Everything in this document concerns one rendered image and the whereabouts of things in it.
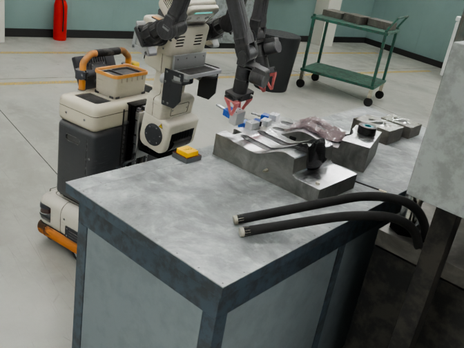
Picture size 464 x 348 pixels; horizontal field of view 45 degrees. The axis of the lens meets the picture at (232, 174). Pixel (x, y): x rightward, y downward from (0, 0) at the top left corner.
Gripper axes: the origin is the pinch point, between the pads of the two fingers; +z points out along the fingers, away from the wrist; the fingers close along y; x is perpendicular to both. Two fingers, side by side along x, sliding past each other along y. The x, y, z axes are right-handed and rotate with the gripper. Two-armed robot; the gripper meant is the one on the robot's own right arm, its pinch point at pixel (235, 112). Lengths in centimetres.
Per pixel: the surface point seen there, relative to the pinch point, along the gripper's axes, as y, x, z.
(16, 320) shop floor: -80, 31, 93
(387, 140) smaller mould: 76, -33, 20
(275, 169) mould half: -8.6, -29.7, 6.8
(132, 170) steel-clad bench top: -47.0, 3.3, 12.1
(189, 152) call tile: -23.1, -0.1, 10.9
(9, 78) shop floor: 82, 338, 154
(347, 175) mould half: 12.8, -47.6, 6.8
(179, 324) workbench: -72, -51, 25
